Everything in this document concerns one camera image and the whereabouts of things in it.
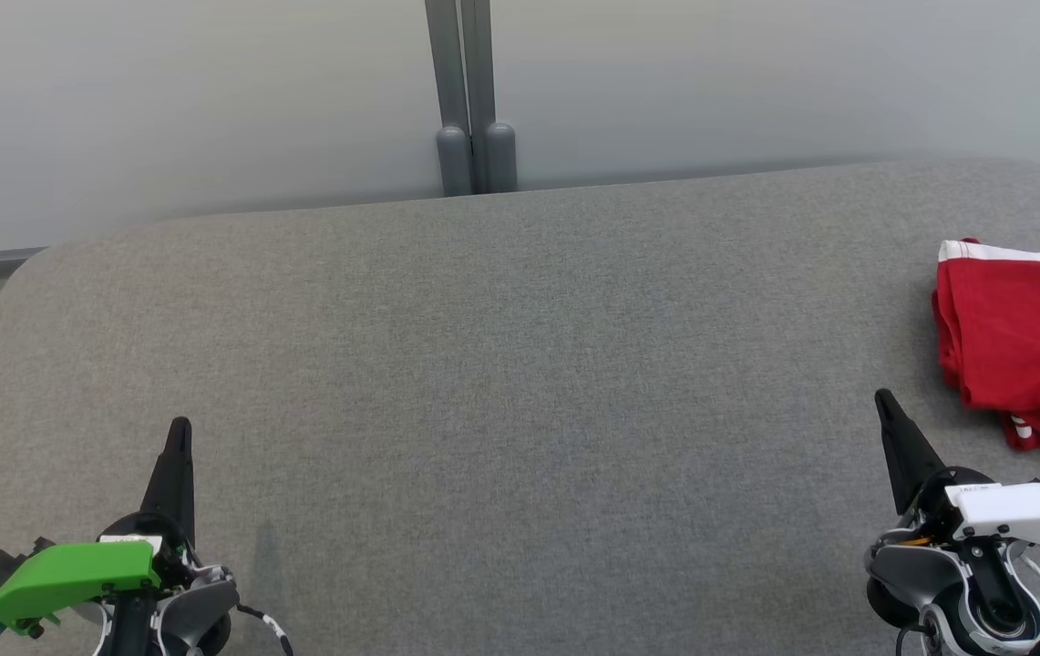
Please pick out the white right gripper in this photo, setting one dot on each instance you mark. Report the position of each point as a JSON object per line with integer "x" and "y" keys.
{"x": 1021, "y": 515}

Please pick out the grey metal partition post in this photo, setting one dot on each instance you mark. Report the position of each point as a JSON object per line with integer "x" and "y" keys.
{"x": 447, "y": 91}
{"x": 494, "y": 155}

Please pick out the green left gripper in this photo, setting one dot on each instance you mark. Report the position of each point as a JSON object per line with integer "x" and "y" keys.
{"x": 73, "y": 576}

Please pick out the red shorts white trim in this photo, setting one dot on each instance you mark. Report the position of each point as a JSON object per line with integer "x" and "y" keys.
{"x": 1021, "y": 328}

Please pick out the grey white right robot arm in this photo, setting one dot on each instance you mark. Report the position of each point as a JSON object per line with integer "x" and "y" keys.
{"x": 966, "y": 592}

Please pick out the grey fabric sofa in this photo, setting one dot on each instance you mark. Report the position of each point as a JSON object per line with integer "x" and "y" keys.
{"x": 529, "y": 410}

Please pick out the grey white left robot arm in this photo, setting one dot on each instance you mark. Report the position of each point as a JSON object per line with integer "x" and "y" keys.
{"x": 196, "y": 610}

